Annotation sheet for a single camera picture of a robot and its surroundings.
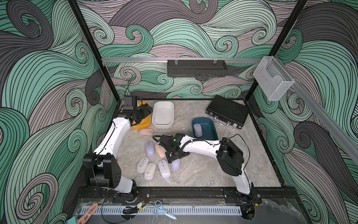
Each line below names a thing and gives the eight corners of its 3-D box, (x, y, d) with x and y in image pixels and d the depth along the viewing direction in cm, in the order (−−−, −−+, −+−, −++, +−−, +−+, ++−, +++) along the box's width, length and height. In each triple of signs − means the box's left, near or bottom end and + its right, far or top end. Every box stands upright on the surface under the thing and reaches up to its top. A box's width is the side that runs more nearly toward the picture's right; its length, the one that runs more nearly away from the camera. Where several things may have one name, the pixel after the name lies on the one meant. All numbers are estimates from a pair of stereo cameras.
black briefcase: (205, 113, 112) (206, 108, 108) (215, 98, 124) (216, 93, 119) (239, 129, 102) (242, 125, 97) (247, 111, 114) (250, 107, 109)
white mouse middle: (144, 180, 80) (143, 179, 78) (146, 163, 86) (145, 162, 85) (154, 180, 80) (154, 179, 78) (156, 163, 86) (156, 162, 85)
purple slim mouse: (147, 159, 88) (146, 157, 86) (145, 144, 95) (144, 142, 93) (156, 156, 90) (156, 155, 87) (153, 142, 96) (153, 140, 94)
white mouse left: (135, 171, 83) (134, 170, 81) (142, 157, 89) (141, 155, 87) (143, 174, 82) (142, 173, 80) (149, 159, 88) (149, 158, 86)
